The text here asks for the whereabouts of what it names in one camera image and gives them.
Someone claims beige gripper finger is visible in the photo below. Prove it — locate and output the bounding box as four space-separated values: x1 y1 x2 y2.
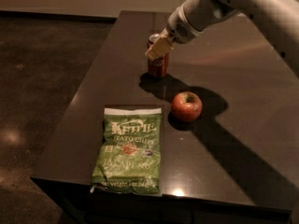
145 35 174 61

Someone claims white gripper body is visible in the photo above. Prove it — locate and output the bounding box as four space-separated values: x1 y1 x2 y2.
162 6 203 44

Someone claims red coke can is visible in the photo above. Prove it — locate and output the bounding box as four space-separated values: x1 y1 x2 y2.
147 33 170 78

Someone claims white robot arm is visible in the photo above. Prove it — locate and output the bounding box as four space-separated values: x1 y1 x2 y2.
146 0 299 75

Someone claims green jalapeno chip bag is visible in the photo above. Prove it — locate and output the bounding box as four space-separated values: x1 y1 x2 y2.
92 108 162 195

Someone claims red apple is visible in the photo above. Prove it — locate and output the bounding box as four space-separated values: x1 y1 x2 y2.
171 91 203 122

